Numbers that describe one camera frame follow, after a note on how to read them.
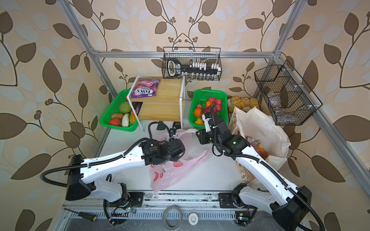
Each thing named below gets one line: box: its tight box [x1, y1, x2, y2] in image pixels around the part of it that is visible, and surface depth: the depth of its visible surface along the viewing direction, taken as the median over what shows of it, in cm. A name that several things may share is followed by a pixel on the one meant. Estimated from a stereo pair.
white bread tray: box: [226, 95, 260, 118], surface depth 118 cm
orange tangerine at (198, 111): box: [194, 107, 202, 117], surface depth 108 cm
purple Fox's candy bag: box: [131, 77, 161, 99], surface depth 80 cm
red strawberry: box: [108, 118, 121, 127], surface depth 102 cm
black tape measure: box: [172, 121, 182, 130], surface depth 104 cm
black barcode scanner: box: [167, 57, 182, 77], surface depth 85 cm
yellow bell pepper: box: [195, 117, 204, 126], surface depth 101 cm
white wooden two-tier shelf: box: [126, 74, 185, 133], surface depth 82 cm
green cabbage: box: [119, 101, 132, 114], surface depth 107 cm
